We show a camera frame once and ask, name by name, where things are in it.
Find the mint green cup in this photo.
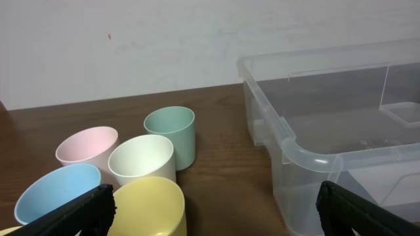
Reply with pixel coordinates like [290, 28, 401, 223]
[144, 106, 196, 171]

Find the light blue cup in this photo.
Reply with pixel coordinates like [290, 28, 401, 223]
[14, 164, 101, 225]

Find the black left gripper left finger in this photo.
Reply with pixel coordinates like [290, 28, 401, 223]
[7, 184, 117, 236]

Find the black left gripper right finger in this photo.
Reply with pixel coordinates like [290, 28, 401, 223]
[316, 180, 419, 236]

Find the pink cup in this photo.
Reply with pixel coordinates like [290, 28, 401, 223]
[55, 127, 120, 191]

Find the yellow cup near bin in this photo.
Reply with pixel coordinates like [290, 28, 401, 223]
[108, 176, 187, 236]

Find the cream white cup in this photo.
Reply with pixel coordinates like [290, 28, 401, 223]
[108, 134, 177, 186]

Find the yellow cup far left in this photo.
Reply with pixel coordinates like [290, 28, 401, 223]
[0, 226, 20, 236]

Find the clear plastic storage bin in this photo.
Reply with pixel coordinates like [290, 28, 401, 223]
[237, 38, 419, 235]

